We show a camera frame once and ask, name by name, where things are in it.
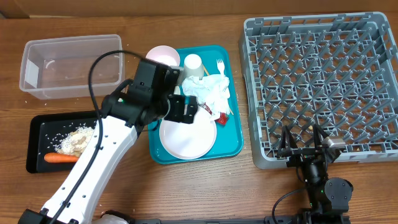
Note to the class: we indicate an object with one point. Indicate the clear plastic bin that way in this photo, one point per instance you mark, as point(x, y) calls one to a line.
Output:
point(59, 68)

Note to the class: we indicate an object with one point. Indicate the wooden chopstick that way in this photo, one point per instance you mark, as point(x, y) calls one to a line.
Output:
point(207, 74)

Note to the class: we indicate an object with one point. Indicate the red sauce packet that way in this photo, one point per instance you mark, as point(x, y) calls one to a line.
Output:
point(221, 118)

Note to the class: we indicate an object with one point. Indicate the white bowl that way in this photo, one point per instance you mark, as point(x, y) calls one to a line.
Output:
point(177, 91)

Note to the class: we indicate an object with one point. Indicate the black waste tray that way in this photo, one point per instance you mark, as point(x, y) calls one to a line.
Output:
point(46, 132)

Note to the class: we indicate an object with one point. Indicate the grey dishwasher rack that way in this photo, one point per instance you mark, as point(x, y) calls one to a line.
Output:
point(335, 70)

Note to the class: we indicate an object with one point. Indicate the teal plastic tray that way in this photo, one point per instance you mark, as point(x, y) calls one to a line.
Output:
point(229, 139)

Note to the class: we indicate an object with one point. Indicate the pink bowl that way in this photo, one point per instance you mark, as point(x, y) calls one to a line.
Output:
point(164, 54)

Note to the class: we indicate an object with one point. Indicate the white napkin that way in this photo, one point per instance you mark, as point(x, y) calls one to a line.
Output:
point(212, 91)

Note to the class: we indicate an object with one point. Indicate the white paper cup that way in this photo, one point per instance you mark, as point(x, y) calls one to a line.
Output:
point(192, 66)

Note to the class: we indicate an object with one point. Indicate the white round plate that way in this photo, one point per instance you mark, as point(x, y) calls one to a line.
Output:
point(189, 141)

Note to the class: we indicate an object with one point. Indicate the rice and food scraps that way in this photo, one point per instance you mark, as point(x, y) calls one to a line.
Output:
point(73, 143)

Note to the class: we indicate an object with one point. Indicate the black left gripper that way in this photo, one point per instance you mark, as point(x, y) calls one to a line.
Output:
point(175, 114)

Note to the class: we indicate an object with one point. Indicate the white plastic fork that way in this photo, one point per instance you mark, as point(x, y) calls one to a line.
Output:
point(220, 66)

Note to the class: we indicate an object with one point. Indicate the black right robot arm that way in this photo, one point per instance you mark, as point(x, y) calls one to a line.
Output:
point(329, 197)

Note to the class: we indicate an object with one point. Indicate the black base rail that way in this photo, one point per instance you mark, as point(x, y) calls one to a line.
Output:
point(211, 221)

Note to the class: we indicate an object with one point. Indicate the orange carrot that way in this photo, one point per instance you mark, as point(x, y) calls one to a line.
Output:
point(54, 157)

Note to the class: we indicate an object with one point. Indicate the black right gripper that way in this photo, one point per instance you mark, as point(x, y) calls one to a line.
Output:
point(299, 155)

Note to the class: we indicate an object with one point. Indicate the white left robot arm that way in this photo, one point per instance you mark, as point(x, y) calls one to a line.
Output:
point(76, 199)

